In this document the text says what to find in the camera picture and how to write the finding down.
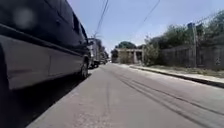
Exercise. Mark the beige building with columns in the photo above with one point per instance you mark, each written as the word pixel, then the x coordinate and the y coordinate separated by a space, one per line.
pixel 128 51

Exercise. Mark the vehicle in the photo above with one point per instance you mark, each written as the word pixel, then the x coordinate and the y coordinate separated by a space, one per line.
pixel 95 51

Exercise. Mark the dark green tree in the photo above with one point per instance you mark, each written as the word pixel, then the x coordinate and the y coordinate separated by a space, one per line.
pixel 126 44

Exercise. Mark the grey concrete road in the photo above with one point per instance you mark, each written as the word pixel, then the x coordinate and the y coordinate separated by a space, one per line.
pixel 133 103

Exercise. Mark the row of green trees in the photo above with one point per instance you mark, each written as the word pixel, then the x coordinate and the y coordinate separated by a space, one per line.
pixel 173 36

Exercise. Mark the silver van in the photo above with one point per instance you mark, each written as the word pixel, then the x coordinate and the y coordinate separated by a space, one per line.
pixel 33 60

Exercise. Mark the concrete pole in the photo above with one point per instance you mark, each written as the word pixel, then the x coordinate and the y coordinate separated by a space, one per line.
pixel 194 46

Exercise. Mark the pale concrete pavement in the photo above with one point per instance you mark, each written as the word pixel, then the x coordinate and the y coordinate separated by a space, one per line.
pixel 200 78

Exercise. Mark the grey boundary wall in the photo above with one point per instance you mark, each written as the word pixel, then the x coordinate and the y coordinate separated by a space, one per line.
pixel 208 56

